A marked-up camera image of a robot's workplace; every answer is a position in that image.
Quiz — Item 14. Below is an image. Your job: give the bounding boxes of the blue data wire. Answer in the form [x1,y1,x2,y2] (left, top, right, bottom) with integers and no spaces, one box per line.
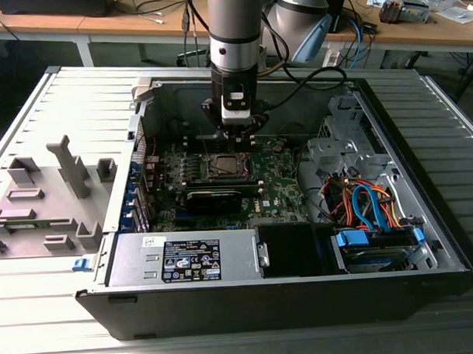
[352,181,393,236]

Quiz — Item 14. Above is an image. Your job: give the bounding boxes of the green RAM stick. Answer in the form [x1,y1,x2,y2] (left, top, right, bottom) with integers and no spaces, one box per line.
[6,221,43,232]

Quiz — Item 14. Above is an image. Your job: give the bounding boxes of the black graphics card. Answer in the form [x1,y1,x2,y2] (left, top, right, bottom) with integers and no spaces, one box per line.
[184,187,243,217]

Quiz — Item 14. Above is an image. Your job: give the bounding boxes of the red wire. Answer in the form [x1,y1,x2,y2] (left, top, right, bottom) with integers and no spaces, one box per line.
[144,135,160,158]

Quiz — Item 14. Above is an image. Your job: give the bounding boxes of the clear plastic bag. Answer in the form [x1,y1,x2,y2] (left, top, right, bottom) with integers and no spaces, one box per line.
[428,0,473,26]

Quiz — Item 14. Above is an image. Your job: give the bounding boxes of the thin black fan wire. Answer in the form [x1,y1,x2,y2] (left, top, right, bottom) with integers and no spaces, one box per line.
[276,122,312,145]

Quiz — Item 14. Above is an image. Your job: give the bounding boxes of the blue card retention bar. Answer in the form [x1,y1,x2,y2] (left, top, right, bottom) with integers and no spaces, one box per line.
[119,159,146,233]

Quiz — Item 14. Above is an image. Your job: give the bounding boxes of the black faced wrist camera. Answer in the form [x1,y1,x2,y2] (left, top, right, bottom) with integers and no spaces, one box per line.
[219,82,256,127]

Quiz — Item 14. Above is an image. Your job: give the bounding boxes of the blue hanging cable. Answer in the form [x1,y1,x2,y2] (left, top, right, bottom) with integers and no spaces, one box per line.
[347,19,370,70]

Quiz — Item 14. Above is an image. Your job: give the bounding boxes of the black PC case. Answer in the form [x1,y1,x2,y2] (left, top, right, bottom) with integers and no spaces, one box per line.
[67,51,473,343]

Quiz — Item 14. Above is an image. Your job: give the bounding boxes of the black monitor stand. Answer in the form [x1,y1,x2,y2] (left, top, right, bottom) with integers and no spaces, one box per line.
[327,0,350,35]

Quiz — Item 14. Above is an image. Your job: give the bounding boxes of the beige case latch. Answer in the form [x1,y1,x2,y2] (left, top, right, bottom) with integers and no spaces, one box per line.
[130,76,158,108]

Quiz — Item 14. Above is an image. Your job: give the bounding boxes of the blue plastic clip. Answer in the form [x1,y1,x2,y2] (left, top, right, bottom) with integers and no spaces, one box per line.
[71,257,94,272]

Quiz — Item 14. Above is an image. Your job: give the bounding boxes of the orange wire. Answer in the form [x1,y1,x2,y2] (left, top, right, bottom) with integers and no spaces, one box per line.
[370,182,403,231]

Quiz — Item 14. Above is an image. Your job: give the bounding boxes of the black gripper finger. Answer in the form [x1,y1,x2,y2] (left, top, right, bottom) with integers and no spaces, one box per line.
[237,109,272,145]
[200,95,236,146]

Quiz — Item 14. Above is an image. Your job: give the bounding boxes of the metal drive cage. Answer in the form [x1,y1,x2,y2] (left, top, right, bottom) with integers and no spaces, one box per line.
[304,92,395,183]

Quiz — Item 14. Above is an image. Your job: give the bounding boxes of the office chair base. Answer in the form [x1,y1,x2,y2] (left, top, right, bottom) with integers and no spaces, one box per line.
[176,48,211,70]

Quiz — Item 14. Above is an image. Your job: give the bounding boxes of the metal locking lever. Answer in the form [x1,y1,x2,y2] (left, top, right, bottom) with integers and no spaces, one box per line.
[210,171,257,182]
[198,125,213,162]

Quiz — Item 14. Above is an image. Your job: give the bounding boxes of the wooden desk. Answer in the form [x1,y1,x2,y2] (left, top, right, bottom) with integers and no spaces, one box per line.
[0,0,473,65]

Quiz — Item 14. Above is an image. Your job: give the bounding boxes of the grey metal drive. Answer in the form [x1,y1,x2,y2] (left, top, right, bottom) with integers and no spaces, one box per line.
[401,0,430,24]

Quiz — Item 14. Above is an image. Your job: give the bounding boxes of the black box on desk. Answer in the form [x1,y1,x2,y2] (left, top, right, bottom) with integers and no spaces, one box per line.
[0,0,113,22]

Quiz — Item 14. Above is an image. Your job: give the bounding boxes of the black camera cable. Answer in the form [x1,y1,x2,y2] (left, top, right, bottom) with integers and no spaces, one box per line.
[256,65,350,111]

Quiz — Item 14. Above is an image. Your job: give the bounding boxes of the CPU socket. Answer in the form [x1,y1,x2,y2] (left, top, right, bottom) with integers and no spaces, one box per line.
[206,149,256,182]

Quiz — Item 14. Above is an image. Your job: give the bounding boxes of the silver CPU green substrate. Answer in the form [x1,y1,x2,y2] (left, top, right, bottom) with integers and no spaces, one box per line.
[215,154,243,175]

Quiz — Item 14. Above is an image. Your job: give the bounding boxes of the grey power supply unit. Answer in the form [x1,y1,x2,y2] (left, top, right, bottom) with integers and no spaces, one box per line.
[103,227,270,288]

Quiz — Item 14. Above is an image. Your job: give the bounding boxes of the hard disk blue carrier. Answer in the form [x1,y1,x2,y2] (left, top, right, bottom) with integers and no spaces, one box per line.
[330,223,430,276]

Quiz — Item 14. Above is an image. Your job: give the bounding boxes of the grey parts rack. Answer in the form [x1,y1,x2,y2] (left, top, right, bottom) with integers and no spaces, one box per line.
[0,132,122,261]

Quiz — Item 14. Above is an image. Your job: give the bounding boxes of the green motherboard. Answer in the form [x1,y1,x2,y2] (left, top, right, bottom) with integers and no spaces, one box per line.
[141,132,314,234]

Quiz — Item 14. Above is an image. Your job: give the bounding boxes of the black CPU cooler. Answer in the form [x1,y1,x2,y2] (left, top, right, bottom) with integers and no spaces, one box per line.
[377,0,404,25]

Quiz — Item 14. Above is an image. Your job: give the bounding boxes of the metal socket cover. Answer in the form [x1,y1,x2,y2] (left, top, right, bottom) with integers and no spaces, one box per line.
[207,151,254,179]

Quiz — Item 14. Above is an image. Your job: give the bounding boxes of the RAM slot white latches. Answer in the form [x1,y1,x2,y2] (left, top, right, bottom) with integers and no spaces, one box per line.
[185,183,264,200]
[186,175,263,189]
[183,134,256,142]
[183,141,256,149]

